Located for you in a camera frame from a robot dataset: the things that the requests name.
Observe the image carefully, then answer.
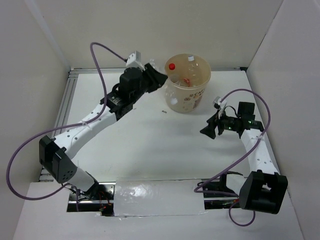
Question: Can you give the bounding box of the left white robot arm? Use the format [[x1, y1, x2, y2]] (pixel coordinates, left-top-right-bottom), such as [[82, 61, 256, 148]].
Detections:
[[39, 63, 168, 200]]

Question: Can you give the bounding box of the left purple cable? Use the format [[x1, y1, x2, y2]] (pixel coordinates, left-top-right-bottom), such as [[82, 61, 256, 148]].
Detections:
[[5, 42, 128, 213]]

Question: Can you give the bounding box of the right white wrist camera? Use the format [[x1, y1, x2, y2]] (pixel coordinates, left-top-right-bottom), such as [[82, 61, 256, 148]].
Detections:
[[213, 96, 227, 119]]

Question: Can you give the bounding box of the red cola label bottle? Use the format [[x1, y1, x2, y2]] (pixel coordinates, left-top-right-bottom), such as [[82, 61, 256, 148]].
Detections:
[[177, 78, 199, 88]]

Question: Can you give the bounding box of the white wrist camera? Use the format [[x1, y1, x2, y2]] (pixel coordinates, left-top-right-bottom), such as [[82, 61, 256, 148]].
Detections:
[[213, 96, 227, 119], [126, 51, 141, 68]]

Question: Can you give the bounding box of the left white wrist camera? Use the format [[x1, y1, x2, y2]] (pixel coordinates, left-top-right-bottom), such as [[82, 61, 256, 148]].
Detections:
[[126, 51, 141, 68]]

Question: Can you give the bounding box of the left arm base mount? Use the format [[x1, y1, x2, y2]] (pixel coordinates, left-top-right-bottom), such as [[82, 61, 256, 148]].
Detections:
[[66, 182, 116, 217]]

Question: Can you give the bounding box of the beige paper bucket bin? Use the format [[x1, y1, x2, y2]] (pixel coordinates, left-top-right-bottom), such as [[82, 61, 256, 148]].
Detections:
[[164, 53, 211, 113]]

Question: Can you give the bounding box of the crushed clear bottle blue-white cap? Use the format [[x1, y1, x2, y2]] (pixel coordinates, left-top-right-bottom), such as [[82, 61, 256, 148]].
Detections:
[[149, 58, 178, 106]]

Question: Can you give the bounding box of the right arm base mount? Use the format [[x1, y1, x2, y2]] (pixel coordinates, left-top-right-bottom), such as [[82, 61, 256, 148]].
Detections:
[[195, 174, 247, 210]]

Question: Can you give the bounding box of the aluminium frame rail left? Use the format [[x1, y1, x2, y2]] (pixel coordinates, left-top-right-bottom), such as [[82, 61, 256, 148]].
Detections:
[[38, 70, 79, 182]]

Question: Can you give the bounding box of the aluminium frame rail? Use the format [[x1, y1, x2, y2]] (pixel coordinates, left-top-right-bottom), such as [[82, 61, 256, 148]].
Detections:
[[69, 67, 248, 75], [38, 70, 79, 182]]

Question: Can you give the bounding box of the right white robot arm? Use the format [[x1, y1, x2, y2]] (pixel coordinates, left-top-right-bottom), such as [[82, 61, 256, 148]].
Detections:
[[200, 98, 288, 215]]

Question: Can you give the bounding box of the clear bottle white cap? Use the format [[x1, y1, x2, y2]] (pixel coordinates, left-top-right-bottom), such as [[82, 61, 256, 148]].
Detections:
[[187, 55, 202, 87]]

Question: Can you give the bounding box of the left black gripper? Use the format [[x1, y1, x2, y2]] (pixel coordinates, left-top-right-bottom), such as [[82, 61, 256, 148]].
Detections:
[[130, 62, 168, 103]]

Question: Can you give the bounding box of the aluminium frame rail back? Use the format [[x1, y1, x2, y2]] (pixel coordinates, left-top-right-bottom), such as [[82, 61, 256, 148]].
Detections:
[[69, 67, 248, 75]]

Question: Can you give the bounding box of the red cap red label bottle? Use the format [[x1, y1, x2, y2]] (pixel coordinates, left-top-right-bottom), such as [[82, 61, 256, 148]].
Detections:
[[168, 63, 180, 84]]

